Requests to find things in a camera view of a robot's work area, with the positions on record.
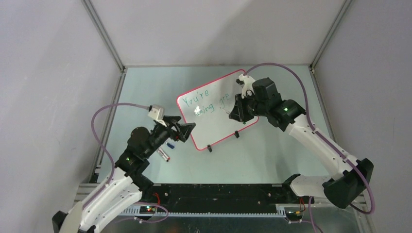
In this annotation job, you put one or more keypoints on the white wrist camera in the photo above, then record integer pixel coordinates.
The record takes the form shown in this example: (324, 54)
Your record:
(156, 113)
(247, 85)

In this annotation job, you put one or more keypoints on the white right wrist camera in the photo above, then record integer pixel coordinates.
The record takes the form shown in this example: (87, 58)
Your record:
(247, 85)

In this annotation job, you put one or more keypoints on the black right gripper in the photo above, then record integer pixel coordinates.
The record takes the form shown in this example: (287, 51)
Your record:
(238, 112)

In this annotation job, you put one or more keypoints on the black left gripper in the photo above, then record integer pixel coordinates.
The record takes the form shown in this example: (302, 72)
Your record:
(183, 129)

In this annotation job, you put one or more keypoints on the red framed whiteboard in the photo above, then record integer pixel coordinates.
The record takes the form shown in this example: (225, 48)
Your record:
(204, 106)

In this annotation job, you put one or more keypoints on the red capped white marker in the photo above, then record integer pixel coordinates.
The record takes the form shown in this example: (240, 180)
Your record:
(164, 155)

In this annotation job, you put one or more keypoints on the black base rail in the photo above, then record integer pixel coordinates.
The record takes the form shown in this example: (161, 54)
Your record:
(220, 198)

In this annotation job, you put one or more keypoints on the left electronics board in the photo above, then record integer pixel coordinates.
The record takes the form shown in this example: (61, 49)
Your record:
(147, 210)

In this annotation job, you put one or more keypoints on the right electronics board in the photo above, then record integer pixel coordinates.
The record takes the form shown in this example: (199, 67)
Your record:
(294, 214)

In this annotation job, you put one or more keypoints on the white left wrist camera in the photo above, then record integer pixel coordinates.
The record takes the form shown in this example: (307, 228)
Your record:
(156, 113)

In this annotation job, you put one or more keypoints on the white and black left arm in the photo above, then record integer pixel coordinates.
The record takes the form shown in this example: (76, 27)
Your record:
(125, 184)

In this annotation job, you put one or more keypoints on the blue capped white marker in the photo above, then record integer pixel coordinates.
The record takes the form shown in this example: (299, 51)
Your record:
(170, 145)

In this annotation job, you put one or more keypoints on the black capped white marker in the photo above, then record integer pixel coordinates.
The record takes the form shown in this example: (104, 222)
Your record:
(163, 157)

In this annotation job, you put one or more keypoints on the electronics board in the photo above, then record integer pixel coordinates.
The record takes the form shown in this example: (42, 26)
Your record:
(147, 210)
(294, 214)

